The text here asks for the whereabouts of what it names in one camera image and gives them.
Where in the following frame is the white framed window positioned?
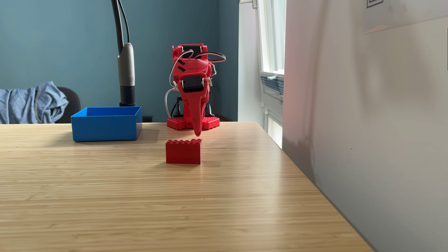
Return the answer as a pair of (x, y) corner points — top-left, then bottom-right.
(257, 0), (287, 76)

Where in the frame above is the red lego brick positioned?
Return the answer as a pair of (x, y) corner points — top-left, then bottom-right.
(165, 139), (203, 165)

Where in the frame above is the blue plastic bin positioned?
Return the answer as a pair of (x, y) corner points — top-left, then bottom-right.
(71, 106), (143, 142)

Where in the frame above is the black table clamp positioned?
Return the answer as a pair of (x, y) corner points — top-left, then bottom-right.
(170, 96), (184, 118)

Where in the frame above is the black gooseneck camera mount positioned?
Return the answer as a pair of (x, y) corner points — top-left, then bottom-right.
(111, 0), (137, 107)

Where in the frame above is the blue denim jacket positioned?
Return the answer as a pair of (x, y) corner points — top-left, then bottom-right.
(0, 81), (69, 125)

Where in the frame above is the black white servo cable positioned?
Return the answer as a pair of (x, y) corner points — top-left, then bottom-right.
(192, 51), (227, 78)
(164, 49), (195, 119)

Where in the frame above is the black office chair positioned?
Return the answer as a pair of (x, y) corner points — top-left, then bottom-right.
(54, 86), (83, 124)

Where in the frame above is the wall poster with black print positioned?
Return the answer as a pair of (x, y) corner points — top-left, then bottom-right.
(362, 0), (448, 35)

